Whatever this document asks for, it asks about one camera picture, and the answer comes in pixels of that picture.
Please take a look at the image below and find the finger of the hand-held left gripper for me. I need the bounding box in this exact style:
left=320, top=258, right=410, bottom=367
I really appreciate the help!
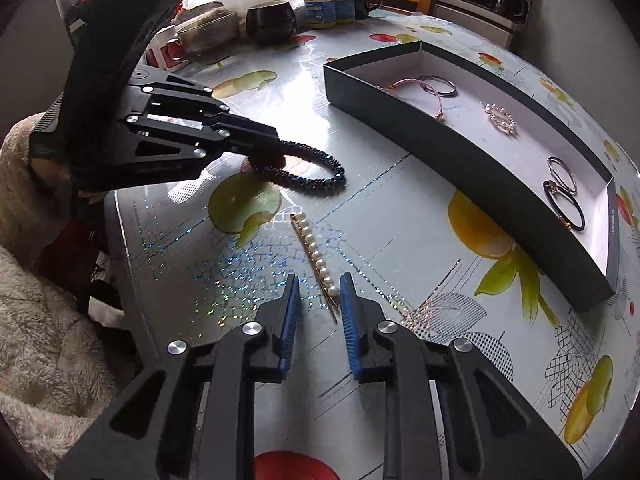
left=126, top=70, right=281, bottom=143
left=120, top=111, right=287, bottom=183

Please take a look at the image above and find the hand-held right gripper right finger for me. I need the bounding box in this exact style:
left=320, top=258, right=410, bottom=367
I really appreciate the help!
left=339, top=272, right=583, bottom=480

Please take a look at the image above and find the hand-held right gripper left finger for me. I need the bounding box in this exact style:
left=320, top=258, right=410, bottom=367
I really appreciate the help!
left=54, top=274, right=301, bottom=480

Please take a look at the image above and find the pearl hair pin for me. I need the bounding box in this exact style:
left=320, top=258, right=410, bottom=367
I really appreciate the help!
left=290, top=212, right=340, bottom=323

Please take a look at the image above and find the dark blue beaded bracelet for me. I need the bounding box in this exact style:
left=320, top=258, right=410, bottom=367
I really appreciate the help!
left=241, top=139, right=347, bottom=193

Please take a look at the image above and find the black cardboard box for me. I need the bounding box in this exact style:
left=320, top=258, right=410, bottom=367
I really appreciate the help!
left=323, top=41, right=621, bottom=313

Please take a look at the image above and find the pink cord bracelet with tassel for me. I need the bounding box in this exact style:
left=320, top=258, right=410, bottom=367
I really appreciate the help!
left=377, top=77, right=448, bottom=122

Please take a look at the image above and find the thin grey bangle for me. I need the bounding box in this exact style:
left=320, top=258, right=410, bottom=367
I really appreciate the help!
left=419, top=74, right=457, bottom=97

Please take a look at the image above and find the black hair tie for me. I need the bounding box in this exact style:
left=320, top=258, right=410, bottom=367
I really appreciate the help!
left=543, top=179, right=587, bottom=233

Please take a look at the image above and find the white pearl bracelet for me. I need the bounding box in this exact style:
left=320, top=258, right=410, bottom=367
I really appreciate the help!
left=482, top=101, right=519, bottom=137

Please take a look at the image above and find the silver hoop ring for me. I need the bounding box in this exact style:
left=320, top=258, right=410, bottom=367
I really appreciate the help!
left=552, top=162, right=580, bottom=197
left=547, top=156, right=572, bottom=183

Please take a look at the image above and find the person's left forearm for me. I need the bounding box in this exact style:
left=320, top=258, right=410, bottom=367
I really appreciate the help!
left=0, top=112, right=76, bottom=271

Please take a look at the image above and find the red and white mug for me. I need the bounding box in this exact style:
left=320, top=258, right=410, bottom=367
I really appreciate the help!
left=145, top=25, right=191, bottom=72

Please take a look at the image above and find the black bowl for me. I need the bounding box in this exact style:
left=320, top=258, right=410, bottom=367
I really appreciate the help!
left=245, top=1, right=297, bottom=47

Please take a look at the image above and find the yellow lid plastic container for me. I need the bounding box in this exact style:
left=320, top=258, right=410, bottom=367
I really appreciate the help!
left=327, top=0, right=357, bottom=25
left=303, top=0, right=338, bottom=29

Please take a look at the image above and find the beige fluffy blanket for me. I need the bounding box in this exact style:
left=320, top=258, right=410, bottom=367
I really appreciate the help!
left=0, top=245, right=146, bottom=476

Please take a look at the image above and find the white cabinet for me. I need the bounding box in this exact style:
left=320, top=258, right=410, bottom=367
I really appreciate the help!
left=432, top=2, right=516, bottom=51

